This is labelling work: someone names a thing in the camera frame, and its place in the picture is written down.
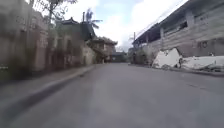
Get brown low building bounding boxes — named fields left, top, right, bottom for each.
left=88, top=36, right=119, bottom=64

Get grey asphalt road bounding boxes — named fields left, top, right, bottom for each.
left=6, top=62, right=224, bottom=128

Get dark old building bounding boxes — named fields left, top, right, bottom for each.
left=49, top=17, right=98, bottom=68

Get palm tree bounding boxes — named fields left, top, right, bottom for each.
left=83, top=8, right=104, bottom=42

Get bare-branched tree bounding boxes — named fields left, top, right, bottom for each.
left=31, top=0, right=78, bottom=25

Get grey concrete kerb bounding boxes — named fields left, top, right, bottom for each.
left=0, top=64, right=98, bottom=128

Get grey concrete building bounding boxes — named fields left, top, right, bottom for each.
left=128, top=0, right=224, bottom=66

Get overhead wires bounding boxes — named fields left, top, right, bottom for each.
left=134, top=0, right=188, bottom=39

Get weathered brick wall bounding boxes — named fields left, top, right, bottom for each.
left=0, top=1, right=52, bottom=80

